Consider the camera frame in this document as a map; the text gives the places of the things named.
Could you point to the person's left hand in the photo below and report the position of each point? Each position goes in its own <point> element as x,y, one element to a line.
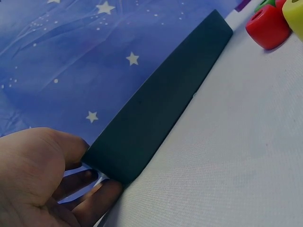
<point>28,179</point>

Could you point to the long dark green block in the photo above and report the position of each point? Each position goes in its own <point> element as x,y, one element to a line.
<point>163,94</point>

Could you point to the purple piece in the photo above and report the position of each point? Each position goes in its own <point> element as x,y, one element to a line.
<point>241,4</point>

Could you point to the red cube bead with hole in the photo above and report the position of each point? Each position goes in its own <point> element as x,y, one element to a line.
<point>268,29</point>

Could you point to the green bead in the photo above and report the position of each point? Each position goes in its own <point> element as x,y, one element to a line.
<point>264,5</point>

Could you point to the yellow-green bead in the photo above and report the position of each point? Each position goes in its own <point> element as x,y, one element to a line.
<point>294,16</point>

